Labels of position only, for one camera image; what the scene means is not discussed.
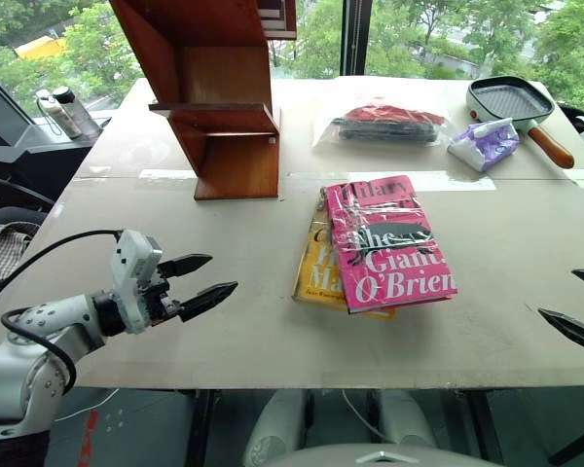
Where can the white rounded robot leg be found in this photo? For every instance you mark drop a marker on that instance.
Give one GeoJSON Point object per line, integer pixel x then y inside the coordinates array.
{"type": "Point", "coordinates": [406, 418]}
{"type": "Point", "coordinates": [275, 428]}

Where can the black table leg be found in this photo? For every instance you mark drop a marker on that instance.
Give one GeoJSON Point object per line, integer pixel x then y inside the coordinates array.
{"type": "Point", "coordinates": [200, 428]}
{"type": "Point", "coordinates": [484, 423]}

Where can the clear bottle with black cap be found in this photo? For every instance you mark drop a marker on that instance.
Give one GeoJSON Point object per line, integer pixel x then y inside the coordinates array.
{"type": "Point", "coordinates": [80, 114]}

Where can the yellow book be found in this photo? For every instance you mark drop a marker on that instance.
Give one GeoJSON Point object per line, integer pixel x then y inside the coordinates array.
{"type": "Point", "coordinates": [316, 275]}

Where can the wooden shelf stand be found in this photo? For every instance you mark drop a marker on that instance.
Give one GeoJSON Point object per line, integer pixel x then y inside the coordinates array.
{"type": "Point", "coordinates": [233, 165]}

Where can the purple and white packet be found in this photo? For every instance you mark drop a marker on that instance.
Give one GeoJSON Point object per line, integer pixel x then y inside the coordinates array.
{"type": "Point", "coordinates": [484, 146]}

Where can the white water bottle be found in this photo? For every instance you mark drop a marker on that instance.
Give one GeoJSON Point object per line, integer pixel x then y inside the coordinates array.
{"type": "Point", "coordinates": [58, 117]}

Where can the grey rounded robot torso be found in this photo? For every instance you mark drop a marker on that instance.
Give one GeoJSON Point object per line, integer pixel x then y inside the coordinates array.
{"type": "Point", "coordinates": [384, 459]}

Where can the black window post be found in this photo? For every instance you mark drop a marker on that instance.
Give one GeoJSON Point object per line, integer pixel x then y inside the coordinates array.
{"type": "Point", "coordinates": [356, 36]}

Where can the clear plastic bag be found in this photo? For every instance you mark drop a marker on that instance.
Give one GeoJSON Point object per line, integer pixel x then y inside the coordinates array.
{"type": "Point", "coordinates": [326, 138]}

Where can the red cloth item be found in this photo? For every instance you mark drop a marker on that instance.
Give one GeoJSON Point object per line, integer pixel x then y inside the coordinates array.
{"type": "Point", "coordinates": [394, 115]}

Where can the black folded item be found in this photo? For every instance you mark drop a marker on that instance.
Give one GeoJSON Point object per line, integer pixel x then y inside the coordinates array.
{"type": "Point", "coordinates": [384, 132]}

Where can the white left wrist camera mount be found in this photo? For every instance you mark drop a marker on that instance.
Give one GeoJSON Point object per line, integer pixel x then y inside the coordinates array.
{"type": "Point", "coordinates": [132, 253]}

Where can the pink hardcover book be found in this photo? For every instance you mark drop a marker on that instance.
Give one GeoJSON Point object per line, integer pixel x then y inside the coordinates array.
{"type": "Point", "coordinates": [394, 275]}

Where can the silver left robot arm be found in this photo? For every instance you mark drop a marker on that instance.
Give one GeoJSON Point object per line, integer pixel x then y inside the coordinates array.
{"type": "Point", "coordinates": [34, 321]}

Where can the black monitor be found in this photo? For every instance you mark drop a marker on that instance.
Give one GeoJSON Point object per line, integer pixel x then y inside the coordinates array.
{"type": "Point", "coordinates": [0, 117]}

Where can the black diagonal table brace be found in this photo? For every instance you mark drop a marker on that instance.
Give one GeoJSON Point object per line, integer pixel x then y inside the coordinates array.
{"type": "Point", "coordinates": [579, 445]}

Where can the checked cloth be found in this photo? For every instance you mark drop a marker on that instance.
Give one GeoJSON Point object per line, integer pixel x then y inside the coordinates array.
{"type": "Point", "coordinates": [5, 248]}

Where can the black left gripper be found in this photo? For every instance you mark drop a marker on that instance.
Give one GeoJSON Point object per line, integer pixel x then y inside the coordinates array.
{"type": "Point", "coordinates": [156, 298]}

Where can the yellow truck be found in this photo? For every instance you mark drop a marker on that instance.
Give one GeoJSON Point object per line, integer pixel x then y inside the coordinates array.
{"type": "Point", "coordinates": [41, 48]}

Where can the black side desk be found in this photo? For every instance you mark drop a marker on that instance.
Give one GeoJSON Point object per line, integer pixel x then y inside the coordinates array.
{"type": "Point", "coordinates": [34, 165]}

